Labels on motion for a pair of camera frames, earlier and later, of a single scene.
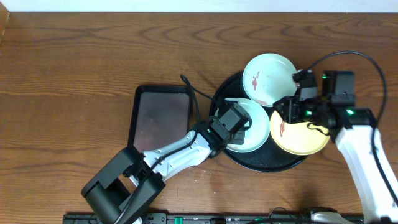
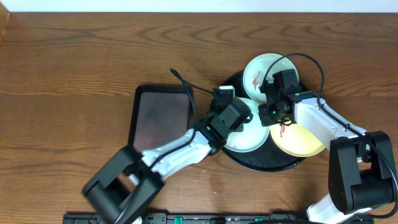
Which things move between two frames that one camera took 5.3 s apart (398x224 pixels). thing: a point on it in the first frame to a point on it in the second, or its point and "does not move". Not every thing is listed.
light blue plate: [257, 134] does not move
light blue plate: [268, 78] does not move
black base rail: [213, 218] does not move
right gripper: [291, 104] to [265, 119]
